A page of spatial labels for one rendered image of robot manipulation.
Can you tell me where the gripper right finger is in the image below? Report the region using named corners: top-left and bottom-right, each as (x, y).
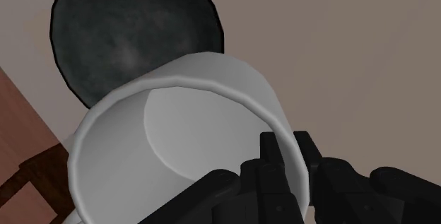
top-left (293, 130), bottom-right (441, 224)

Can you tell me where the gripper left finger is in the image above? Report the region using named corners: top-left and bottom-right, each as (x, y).
top-left (137, 131), bottom-right (305, 224)

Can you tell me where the white cup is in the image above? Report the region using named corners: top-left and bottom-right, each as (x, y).
top-left (63, 52), bottom-right (310, 224)

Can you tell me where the black round plate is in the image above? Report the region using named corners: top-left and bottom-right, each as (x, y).
top-left (49, 0), bottom-right (225, 110)

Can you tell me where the dark brown wooden chair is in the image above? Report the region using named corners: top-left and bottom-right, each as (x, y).
top-left (0, 143), bottom-right (76, 224)

